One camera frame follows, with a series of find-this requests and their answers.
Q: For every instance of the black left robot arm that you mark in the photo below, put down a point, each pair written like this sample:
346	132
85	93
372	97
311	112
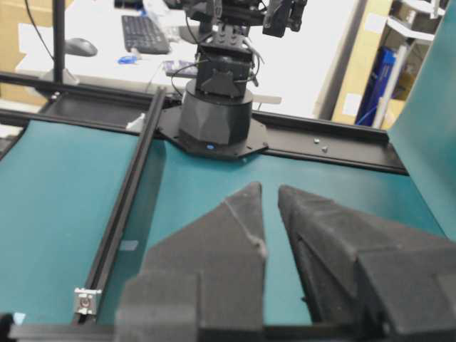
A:
215	117

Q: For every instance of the black table edge frame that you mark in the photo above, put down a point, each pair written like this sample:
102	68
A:
267	133

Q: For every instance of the black aluminium extrusion rail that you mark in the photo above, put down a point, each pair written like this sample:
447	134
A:
108	248

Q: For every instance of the small white tape label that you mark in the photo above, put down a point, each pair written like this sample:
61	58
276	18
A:
128	245

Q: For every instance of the silver metal corner fitting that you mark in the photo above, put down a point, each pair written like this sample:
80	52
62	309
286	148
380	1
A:
85	301

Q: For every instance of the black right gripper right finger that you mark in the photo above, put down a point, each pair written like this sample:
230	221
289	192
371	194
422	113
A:
384	279

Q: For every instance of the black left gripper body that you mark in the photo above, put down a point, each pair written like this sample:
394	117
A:
283	14

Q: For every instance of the grey computer mouse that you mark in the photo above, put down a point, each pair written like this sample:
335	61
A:
80	47

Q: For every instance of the black vertical stand pole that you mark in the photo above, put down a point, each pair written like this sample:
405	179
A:
59	73

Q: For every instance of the black computer keyboard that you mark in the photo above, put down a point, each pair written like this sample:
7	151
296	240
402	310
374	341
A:
142	34

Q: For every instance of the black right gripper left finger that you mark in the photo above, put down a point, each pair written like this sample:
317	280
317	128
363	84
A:
204	282

